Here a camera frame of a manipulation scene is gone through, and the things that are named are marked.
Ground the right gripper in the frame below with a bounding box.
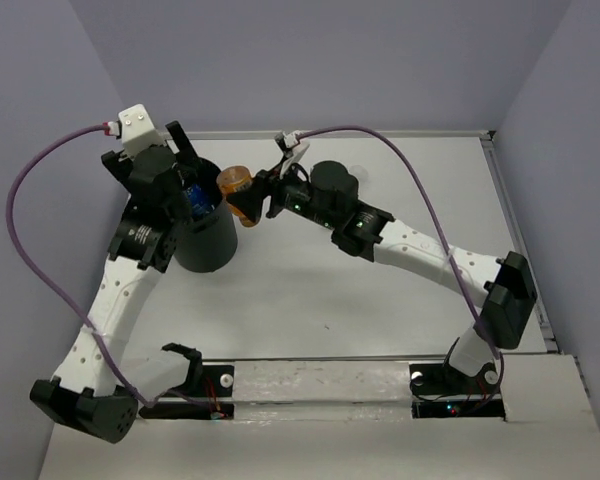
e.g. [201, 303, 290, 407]
[228, 156, 339, 232]

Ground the orange juice bottle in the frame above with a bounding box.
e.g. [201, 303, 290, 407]
[216, 165, 255, 228]

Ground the blue label plastic bottle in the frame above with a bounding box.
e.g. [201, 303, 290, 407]
[185, 184, 215, 221]

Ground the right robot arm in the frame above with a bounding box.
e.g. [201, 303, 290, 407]
[217, 161, 537, 395]

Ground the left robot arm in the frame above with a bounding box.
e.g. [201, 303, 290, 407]
[30, 115, 203, 444]

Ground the black cylindrical bin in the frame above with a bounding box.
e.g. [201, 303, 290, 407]
[174, 157, 238, 273]

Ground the clear empty plastic bottle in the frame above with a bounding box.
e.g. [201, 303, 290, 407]
[349, 165, 369, 183]

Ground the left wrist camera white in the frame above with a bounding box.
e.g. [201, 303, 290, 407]
[104, 104, 164, 157]

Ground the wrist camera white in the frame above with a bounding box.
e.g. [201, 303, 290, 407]
[274, 130, 309, 179]
[104, 104, 164, 157]

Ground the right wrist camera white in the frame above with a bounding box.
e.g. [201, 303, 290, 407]
[274, 130, 309, 179]

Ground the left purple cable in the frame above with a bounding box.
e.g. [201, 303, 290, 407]
[6, 123, 201, 409]

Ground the purple cable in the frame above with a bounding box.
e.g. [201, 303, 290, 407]
[292, 124, 505, 416]
[6, 123, 201, 409]

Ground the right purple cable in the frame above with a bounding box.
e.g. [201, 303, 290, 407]
[292, 124, 505, 416]

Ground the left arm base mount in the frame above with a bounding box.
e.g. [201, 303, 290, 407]
[139, 363, 235, 421]

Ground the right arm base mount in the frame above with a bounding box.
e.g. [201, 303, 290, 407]
[409, 363, 506, 419]

